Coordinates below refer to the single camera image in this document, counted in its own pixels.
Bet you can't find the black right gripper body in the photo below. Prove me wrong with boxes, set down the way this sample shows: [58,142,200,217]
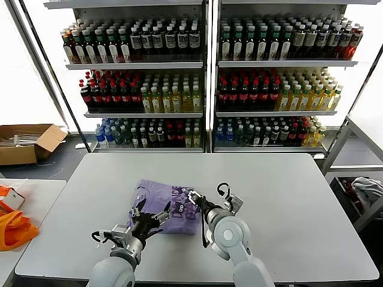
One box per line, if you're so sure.
[199,195,215,214]

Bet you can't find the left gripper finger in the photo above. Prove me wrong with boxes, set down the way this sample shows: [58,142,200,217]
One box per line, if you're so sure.
[150,201,172,225]
[130,199,147,221]

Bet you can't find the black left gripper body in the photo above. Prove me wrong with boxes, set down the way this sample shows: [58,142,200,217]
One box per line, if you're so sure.
[130,213,165,240]

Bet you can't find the purple printed t-shirt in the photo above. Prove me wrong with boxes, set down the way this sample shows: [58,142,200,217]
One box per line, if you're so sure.
[127,179,207,236]

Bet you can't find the cola bottle red cap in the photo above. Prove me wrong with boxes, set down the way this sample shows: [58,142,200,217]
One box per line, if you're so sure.
[269,79,281,106]
[228,79,239,106]
[175,124,185,147]
[166,124,176,147]
[288,124,299,144]
[100,82,112,110]
[249,79,260,106]
[80,82,92,110]
[120,82,132,109]
[217,79,229,106]
[130,82,142,108]
[238,79,250,106]
[90,82,102,110]
[110,82,122,109]
[297,123,308,144]
[259,79,270,106]

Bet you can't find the orange cloth bag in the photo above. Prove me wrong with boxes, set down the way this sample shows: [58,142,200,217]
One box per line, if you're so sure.
[0,209,39,251]

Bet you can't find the small orange white box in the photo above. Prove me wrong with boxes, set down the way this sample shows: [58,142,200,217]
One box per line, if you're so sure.
[0,184,27,210]

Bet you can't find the open cardboard box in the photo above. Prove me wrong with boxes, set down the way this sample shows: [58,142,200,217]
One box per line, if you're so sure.
[0,124,69,166]

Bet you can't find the black storage bin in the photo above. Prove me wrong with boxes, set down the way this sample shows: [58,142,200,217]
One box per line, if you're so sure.
[329,175,373,224]

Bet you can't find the white packing strips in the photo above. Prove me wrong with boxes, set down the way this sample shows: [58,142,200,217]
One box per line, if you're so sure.
[0,133,42,148]

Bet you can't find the grey metal shelf unit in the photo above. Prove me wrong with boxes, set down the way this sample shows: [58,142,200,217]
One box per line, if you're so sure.
[43,0,210,154]
[211,0,370,154]

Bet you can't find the dark bottle white blue label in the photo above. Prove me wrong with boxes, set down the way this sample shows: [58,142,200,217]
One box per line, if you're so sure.
[130,27,142,56]
[317,24,330,57]
[141,26,153,56]
[339,25,353,59]
[151,26,164,56]
[164,26,177,56]
[177,26,189,56]
[329,24,342,58]
[189,25,200,56]

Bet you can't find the dark bottle green label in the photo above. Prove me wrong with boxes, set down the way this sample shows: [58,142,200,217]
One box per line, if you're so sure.
[220,26,232,62]
[232,26,244,62]
[83,29,96,64]
[95,29,107,64]
[256,26,269,62]
[280,25,293,62]
[118,28,132,63]
[107,29,119,64]
[244,26,256,62]
[72,30,86,65]
[269,25,281,62]

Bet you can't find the black slanted pole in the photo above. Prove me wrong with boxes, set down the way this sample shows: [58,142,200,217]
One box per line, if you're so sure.
[18,0,93,152]

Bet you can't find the grey white crumpled cloth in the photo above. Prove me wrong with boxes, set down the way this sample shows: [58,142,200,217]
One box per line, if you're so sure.
[350,176,383,212]

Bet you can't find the reddish tea bottle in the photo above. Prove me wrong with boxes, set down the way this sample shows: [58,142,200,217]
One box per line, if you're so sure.
[62,32,74,64]

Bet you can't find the dark bottle beige label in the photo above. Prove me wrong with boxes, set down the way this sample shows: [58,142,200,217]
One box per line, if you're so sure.
[304,24,318,57]
[292,25,305,57]

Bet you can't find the red drink bottle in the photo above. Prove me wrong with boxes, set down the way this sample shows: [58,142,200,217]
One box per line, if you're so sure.
[348,26,364,60]

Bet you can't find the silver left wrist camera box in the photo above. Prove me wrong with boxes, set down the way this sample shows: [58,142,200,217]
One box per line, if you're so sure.
[110,224,133,248]

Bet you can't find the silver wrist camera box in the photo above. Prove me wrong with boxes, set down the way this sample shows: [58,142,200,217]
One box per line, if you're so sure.
[229,195,245,215]
[110,224,133,248]

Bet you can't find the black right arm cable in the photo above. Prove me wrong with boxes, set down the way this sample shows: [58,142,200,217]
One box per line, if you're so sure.
[200,182,232,249]

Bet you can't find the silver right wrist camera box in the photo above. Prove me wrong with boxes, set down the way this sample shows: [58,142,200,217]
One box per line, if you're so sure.
[229,195,245,215]

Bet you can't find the grey metal frame table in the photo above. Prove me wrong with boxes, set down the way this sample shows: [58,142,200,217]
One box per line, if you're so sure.
[321,114,383,233]

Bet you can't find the grey slanted frame post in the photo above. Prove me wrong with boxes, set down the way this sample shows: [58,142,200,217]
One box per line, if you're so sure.
[5,0,71,134]

